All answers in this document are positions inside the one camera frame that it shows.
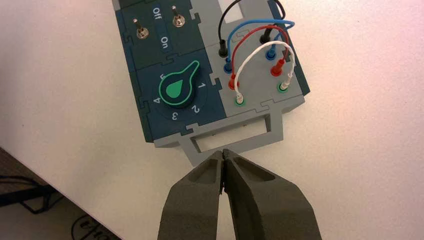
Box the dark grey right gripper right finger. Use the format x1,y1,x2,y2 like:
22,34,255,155
222,148,323,240

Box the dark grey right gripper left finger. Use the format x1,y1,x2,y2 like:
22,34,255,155
157,150,224,240

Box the blue grey control panel box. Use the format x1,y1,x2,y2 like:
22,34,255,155
111,0,311,168

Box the green rotary selector knob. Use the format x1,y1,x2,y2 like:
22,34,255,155
158,60,202,109

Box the black floor equipment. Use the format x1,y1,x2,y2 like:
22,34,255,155
0,175,64,215

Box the white jumper cable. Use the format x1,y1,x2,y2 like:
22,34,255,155
233,41,296,106

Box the red jumper cable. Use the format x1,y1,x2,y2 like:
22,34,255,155
227,25,292,90

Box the blue jumper cable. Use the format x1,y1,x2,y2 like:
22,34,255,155
223,19,296,74

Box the black jumper cable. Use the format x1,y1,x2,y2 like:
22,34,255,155
217,0,287,59

